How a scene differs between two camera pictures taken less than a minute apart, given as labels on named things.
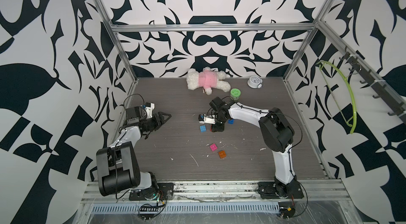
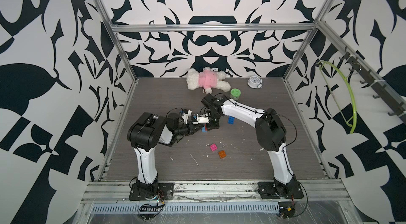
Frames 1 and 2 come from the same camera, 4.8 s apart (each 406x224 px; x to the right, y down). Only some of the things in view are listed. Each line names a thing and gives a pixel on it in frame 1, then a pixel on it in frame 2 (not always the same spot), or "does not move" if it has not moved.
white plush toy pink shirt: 207,80 does not move
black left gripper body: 150,124 → 184,130
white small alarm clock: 255,82 does not move
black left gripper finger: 163,120 → 194,131
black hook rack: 381,92 does not move
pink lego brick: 213,147 does not move
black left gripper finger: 160,113 → 197,126
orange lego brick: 222,154 does not move
